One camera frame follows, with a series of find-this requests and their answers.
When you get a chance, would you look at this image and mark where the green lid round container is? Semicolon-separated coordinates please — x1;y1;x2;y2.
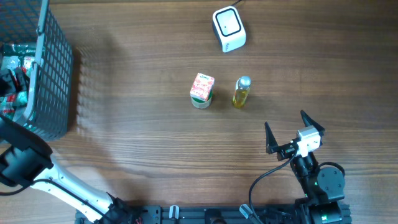
190;91;213;109

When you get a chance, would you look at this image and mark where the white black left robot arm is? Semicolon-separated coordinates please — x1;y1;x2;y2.
1;113;139;223

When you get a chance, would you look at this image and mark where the red white juice carton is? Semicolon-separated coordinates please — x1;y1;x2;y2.
190;73;215;101

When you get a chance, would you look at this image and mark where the white barcode scanner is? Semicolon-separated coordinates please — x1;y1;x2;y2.
212;6;246;53

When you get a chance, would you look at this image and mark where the black left camera cable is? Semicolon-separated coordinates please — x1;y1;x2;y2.
0;179;105;218

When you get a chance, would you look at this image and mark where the grey plastic mesh basket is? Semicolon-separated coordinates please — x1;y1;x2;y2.
1;0;73;141

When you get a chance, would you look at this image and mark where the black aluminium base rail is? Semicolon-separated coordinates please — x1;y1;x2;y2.
74;203;353;224

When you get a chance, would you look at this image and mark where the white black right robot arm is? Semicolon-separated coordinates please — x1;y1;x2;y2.
264;110;345;223

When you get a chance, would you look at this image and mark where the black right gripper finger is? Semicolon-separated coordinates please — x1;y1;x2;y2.
300;110;325;136
264;122;279;154

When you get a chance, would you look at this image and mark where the yellow oil bottle silver cap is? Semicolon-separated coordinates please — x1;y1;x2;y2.
232;76;251;108

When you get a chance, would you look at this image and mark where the green 3M sponge package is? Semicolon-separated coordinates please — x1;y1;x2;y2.
1;43;36;121

